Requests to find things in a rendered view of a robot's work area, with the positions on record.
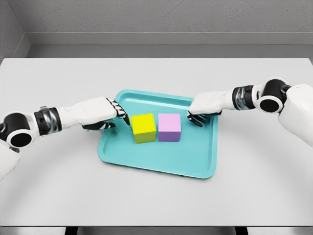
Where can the yellow cube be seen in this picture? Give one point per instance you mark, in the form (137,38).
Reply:
(144,127)

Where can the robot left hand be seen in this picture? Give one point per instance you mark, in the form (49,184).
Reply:
(99,111)

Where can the pink cube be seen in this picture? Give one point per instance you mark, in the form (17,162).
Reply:
(169,126)

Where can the teal tray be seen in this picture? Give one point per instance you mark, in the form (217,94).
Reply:
(156,156)

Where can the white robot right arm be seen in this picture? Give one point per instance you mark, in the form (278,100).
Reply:
(269,100)

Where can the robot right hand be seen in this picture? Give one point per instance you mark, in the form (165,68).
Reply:
(205,102)

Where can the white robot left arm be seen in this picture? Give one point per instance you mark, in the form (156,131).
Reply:
(36,124)

